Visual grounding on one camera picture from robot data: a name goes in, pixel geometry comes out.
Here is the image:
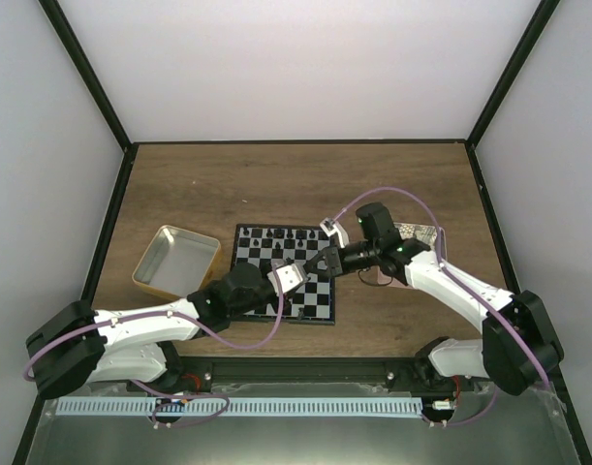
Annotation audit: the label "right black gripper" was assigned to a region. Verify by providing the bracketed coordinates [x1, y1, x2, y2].
[303, 241, 380, 278]

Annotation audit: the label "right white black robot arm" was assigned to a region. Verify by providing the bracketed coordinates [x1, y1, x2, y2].
[304, 202, 564, 395]

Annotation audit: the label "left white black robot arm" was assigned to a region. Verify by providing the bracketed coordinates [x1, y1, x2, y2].
[22, 263, 293, 399]

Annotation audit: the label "black and silver chessboard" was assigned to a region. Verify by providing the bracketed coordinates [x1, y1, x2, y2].
[231, 223, 335, 325]

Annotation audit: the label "pink tin box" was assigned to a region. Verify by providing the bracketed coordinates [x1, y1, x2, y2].
[374, 222, 447, 289]

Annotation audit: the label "yellow tin box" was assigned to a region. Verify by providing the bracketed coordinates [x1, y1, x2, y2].
[132, 225, 222, 300]

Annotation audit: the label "light blue cable duct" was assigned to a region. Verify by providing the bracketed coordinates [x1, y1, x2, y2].
[56, 396, 422, 419]

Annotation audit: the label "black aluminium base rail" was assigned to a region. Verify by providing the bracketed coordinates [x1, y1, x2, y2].
[47, 356, 558, 388]

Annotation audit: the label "black frame post left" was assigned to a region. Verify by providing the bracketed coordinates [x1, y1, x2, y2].
[37, 0, 132, 151]

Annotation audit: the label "black frame post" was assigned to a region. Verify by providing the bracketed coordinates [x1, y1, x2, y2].
[37, 0, 132, 151]
[468, 0, 562, 146]

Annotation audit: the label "black frame post right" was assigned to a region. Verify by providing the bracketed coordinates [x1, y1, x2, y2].
[468, 0, 562, 146]

